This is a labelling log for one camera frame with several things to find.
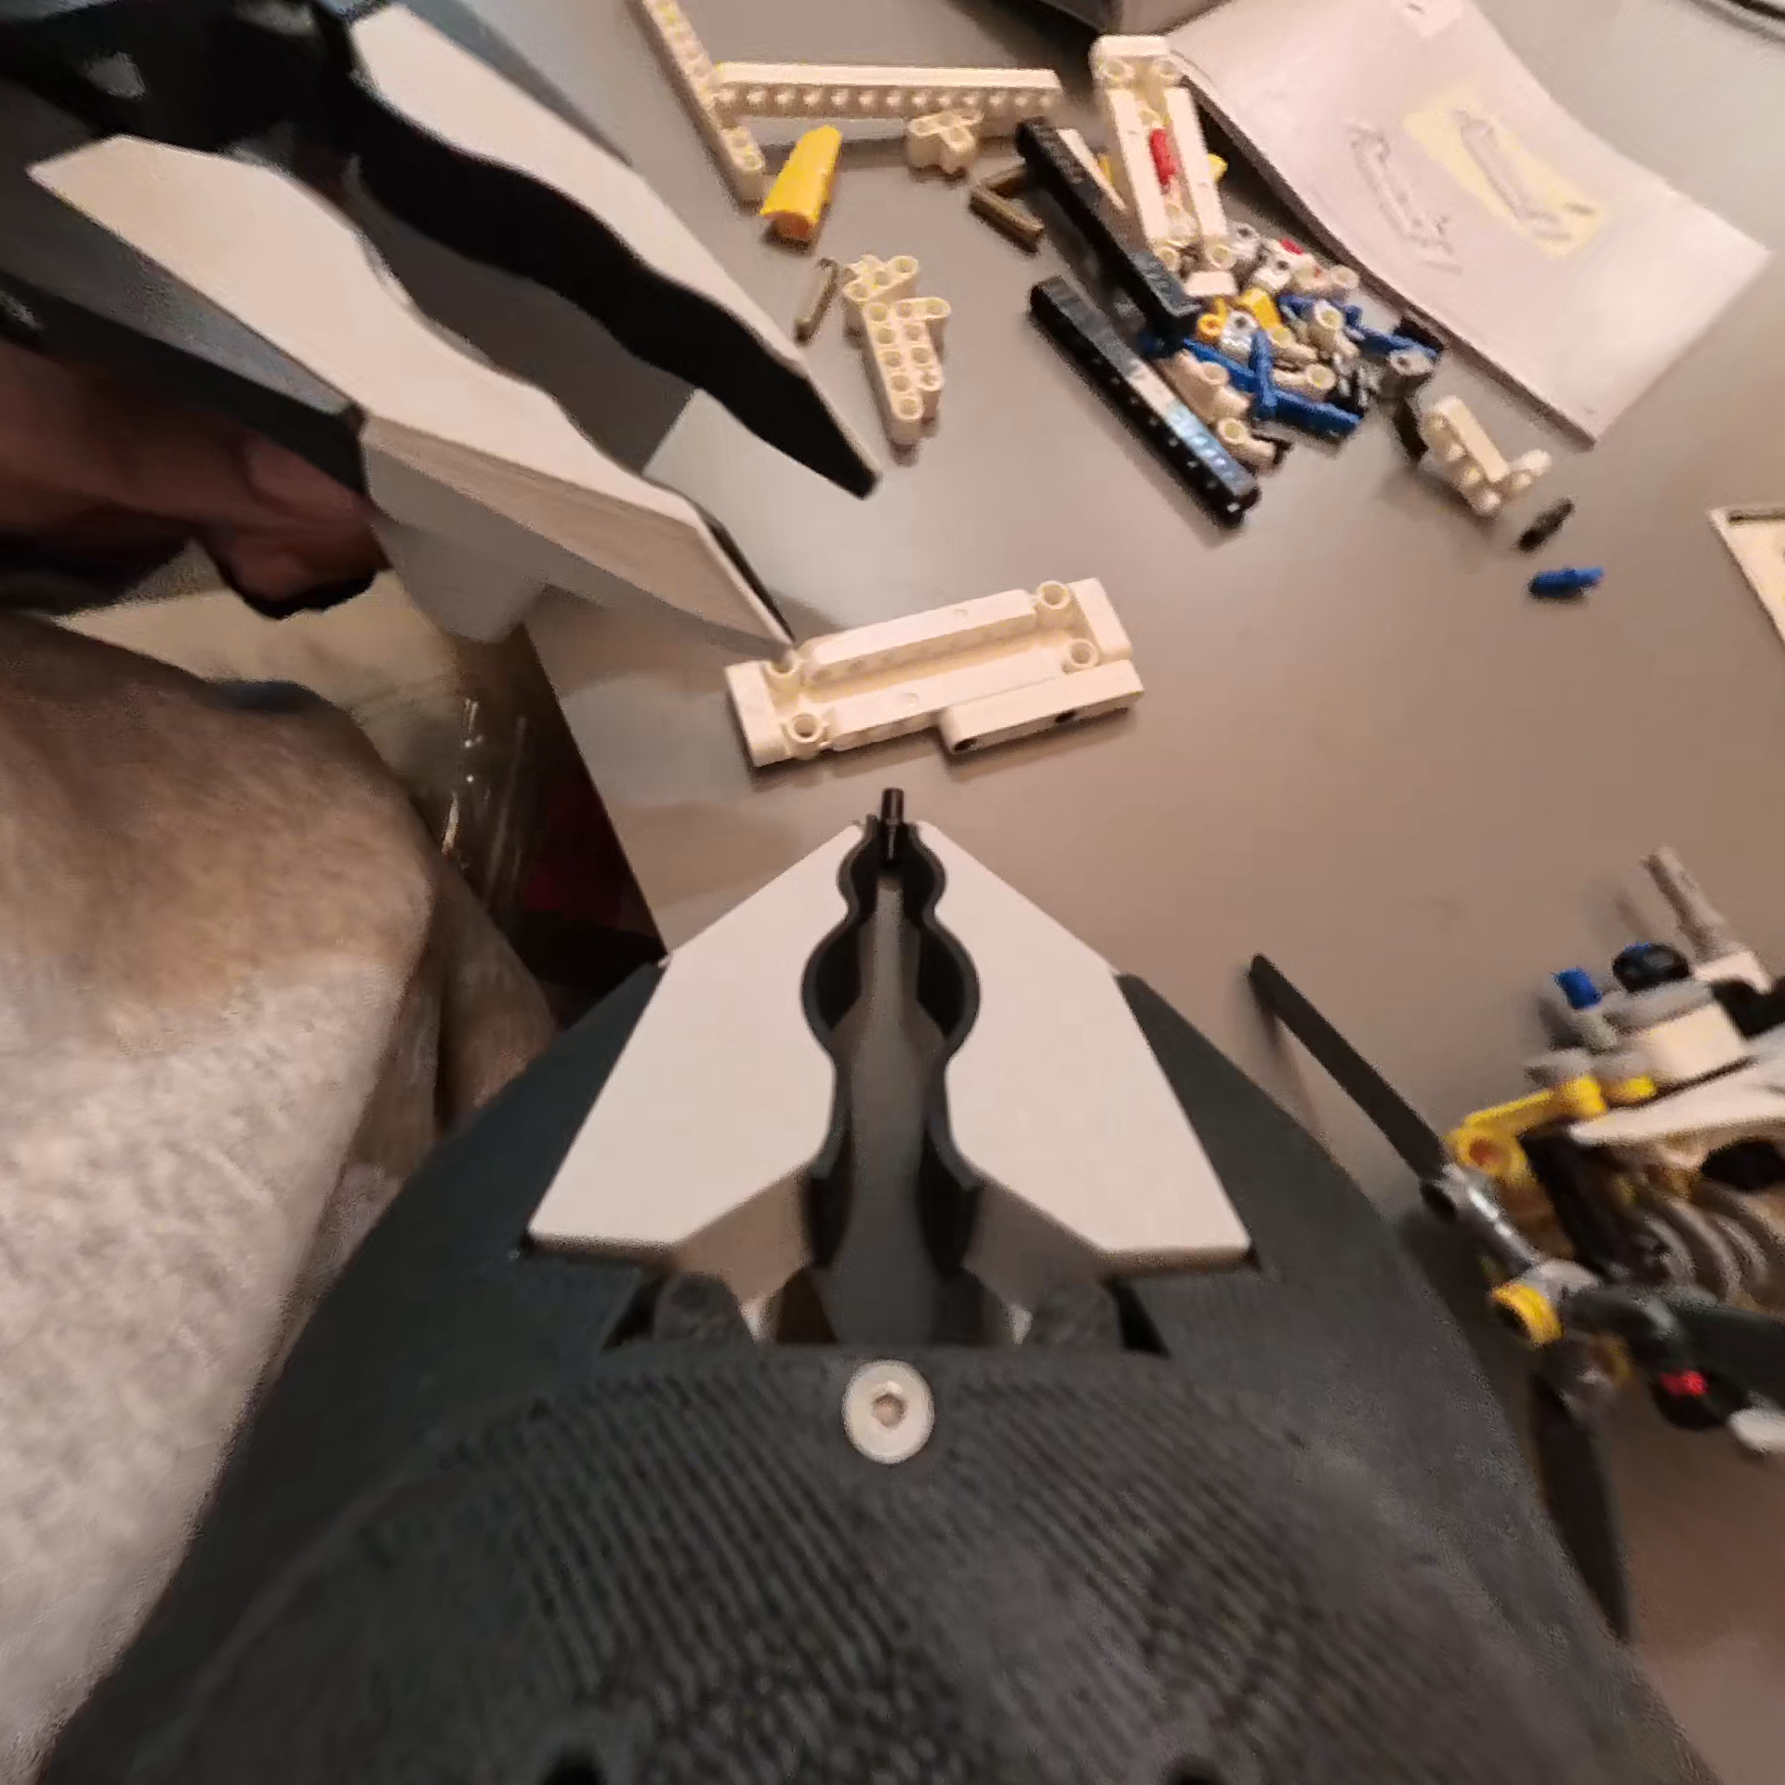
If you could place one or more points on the yellow lego panel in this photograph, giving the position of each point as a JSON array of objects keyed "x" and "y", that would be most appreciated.
[{"x": 801, "y": 182}]

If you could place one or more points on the zebra striped sticker sheet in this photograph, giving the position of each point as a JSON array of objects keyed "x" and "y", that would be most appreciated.
[{"x": 1758, "y": 557}]

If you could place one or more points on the blue lego pin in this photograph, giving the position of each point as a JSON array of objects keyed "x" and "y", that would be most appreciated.
[{"x": 1564, "y": 583}]

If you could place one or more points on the pile of small lego parts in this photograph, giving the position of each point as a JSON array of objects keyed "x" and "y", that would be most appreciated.
[{"x": 1284, "y": 362}]

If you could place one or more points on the white lego block with pins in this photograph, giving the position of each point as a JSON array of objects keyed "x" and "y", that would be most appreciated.
[{"x": 1470, "y": 454}]

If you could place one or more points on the wide white angled lego beam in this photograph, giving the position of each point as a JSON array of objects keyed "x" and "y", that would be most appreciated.
[{"x": 905, "y": 378}]

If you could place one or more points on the red packet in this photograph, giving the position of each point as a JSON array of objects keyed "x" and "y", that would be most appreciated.
[{"x": 584, "y": 893}]

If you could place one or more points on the clear plastic bag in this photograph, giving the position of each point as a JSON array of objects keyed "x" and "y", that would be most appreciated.
[{"x": 481, "y": 754}]

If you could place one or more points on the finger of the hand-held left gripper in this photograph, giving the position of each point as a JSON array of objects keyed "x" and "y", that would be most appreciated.
[
  {"x": 278, "y": 306},
  {"x": 557, "y": 139}
]

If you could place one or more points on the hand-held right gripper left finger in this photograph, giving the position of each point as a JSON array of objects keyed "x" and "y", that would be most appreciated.
[{"x": 698, "y": 1102}]

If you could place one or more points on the person's left hand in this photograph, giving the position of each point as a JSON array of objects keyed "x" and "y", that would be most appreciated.
[{"x": 138, "y": 488}]

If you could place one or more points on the long white lego beam frame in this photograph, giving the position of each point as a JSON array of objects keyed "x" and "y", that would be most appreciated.
[{"x": 864, "y": 98}]

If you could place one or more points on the black lego pin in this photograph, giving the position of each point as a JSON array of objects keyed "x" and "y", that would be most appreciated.
[
  {"x": 1544, "y": 524},
  {"x": 891, "y": 823}
]

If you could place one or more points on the partly built lego model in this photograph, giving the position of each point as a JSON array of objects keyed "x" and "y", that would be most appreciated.
[{"x": 1688, "y": 1031}]

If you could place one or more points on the small white angled lego beam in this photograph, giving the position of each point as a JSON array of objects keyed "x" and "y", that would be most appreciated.
[{"x": 872, "y": 286}]

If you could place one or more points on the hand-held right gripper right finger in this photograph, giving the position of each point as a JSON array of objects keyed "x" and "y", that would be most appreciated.
[{"x": 1088, "y": 1117}]

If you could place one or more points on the white lego frame red piece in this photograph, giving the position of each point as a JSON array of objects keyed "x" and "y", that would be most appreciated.
[{"x": 1136, "y": 139}]

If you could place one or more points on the small white lego connector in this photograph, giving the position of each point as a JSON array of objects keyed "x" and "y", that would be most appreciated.
[{"x": 944, "y": 143}]

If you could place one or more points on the lego instruction booklet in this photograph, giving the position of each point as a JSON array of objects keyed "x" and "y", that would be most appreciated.
[{"x": 1464, "y": 209}]

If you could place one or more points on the grey lego axle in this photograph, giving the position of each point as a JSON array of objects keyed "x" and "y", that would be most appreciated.
[{"x": 819, "y": 300}]

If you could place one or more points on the long black lego beam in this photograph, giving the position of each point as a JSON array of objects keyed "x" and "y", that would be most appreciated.
[
  {"x": 1094, "y": 209},
  {"x": 1144, "y": 404}
]

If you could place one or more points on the white lego panel assembly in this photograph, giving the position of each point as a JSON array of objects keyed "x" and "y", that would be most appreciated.
[{"x": 892, "y": 683}]

